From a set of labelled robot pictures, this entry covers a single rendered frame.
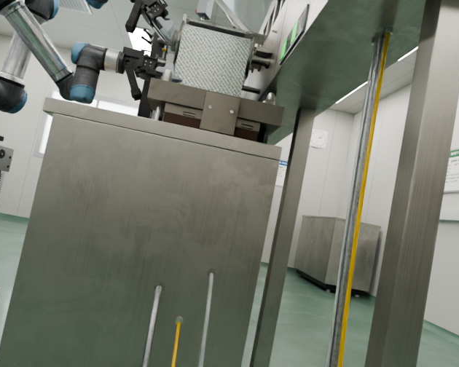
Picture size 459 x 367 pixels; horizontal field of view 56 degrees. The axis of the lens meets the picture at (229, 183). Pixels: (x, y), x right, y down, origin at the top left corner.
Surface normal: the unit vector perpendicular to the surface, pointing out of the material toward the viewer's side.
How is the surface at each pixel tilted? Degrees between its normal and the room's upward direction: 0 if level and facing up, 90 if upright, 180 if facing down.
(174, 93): 90
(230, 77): 90
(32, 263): 90
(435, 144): 90
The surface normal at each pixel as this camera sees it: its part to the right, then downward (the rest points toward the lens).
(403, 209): -0.98, -0.20
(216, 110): 0.11, -0.06
